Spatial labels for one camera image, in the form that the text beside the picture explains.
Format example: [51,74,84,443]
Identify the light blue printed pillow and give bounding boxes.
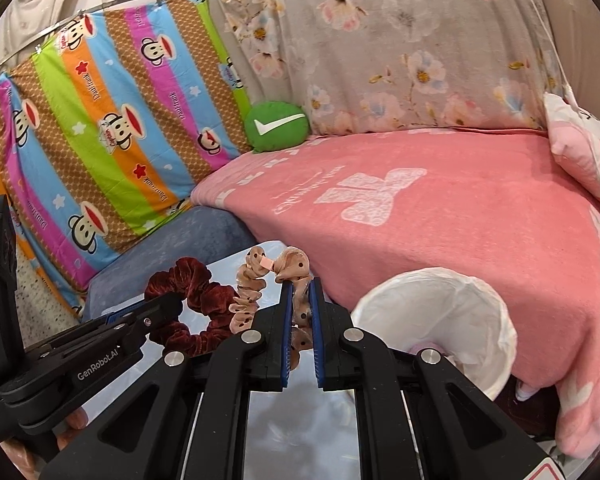
[75,247,361,480]

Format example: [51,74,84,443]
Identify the person's left hand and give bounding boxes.
[2,437,38,480]

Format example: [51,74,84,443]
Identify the pink and white pillow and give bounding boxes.
[542,91,600,211]

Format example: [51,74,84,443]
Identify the grey floral sheet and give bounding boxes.
[215,0,568,136]

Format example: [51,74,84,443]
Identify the dark red velvet scrunchie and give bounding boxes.
[144,256,238,358]

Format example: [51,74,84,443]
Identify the thin white cord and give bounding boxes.
[505,0,600,306]

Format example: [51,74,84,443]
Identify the beige polka dot scrunchie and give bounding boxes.
[227,246,313,371]

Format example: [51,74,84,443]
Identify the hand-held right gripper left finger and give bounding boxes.
[40,280,296,480]

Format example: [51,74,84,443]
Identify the green round cushion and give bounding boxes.
[243,101,311,153]

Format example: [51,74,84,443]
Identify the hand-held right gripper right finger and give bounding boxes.
[307,277,566,480]

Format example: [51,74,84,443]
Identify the round bin with white bag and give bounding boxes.
[351,267,518,401]

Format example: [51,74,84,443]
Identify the beige curtain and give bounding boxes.
[525,0,600,126]

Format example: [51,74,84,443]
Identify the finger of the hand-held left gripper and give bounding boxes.
[102,293,186,348]

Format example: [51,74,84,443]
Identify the striped monkey print sheet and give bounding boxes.
[0,0,253,318]

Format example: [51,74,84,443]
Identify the blue-grey sofa cushion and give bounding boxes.
[82,205,256,323]

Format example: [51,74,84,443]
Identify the pink blanket with bow print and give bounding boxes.
[190,127,600,461]

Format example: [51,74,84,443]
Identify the white hanging cloth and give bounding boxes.
[0,0,106,61]

